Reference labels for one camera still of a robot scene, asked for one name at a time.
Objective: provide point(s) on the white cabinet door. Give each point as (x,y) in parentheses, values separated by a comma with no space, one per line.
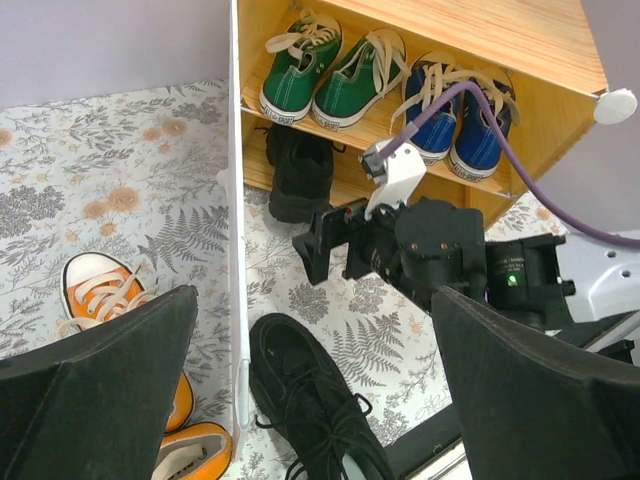
(232,180)

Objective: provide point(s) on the green sneaker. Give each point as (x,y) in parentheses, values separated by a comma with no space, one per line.
(302,55)
(371,69)

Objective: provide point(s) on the black shoe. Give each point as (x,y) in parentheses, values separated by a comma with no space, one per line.
(302,395)
(303,173)

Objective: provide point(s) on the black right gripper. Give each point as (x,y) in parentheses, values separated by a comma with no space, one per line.
(416,249)

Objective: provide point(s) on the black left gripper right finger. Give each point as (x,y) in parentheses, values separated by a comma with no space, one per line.
(531,406)

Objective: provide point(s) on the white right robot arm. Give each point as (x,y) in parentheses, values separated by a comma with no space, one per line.
(548,282)

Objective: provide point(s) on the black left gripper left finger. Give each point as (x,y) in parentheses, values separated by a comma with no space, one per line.
(95,405)

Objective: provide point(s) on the wooden shoe cabinet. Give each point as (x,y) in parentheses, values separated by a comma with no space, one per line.
(546,48)

